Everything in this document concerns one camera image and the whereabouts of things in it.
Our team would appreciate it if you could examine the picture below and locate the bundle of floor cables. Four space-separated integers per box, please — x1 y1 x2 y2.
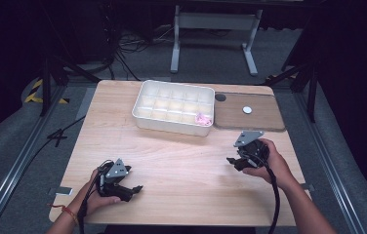
112 23 173 82

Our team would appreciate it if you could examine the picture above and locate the black tripod stand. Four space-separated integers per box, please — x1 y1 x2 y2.
39 55 102 118
264 61 319 124

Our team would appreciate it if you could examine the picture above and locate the yellow and black floor tape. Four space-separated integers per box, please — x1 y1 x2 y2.
24 78 70 105

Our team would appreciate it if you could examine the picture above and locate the white compartment storage box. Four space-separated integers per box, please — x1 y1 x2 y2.
131 79 216 137

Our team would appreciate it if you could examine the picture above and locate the person's left hand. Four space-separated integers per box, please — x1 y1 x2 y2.
70 169 123 217

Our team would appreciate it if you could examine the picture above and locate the white metal desk frame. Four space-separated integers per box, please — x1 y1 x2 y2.
170 4 264 77

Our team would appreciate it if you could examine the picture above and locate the aluminium floor rail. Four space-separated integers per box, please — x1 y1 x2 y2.
293 92 367 234
0 86 67 234

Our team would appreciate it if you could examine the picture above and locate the red string bracelet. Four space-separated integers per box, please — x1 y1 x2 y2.
47 203 80 227

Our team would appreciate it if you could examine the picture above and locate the black floor cable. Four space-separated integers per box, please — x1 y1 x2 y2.
24 115 87 164

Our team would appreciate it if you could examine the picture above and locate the hand-held gripper black cable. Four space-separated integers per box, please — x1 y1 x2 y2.
77 160 114 234
253 152 282 234

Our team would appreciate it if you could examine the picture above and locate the pink sock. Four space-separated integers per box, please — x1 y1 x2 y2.
194 112 214 128

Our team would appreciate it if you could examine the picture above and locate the wooden box lid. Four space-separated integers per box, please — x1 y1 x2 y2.
212 92 287 133

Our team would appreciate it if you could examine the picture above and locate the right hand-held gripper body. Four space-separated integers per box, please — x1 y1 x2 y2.
233 130 270 170

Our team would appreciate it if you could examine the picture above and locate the left hand-held gripper black cable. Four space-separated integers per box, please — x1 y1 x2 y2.
77 160 114 234

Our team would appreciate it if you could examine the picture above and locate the right hand-held gripper black cable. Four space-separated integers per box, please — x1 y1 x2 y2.
253 152 282 234

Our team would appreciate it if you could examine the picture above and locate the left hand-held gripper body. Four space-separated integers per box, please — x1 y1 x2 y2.
96 158 133 199

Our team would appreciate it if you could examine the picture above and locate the person's right hand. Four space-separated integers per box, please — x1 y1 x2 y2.
242 138 295 191

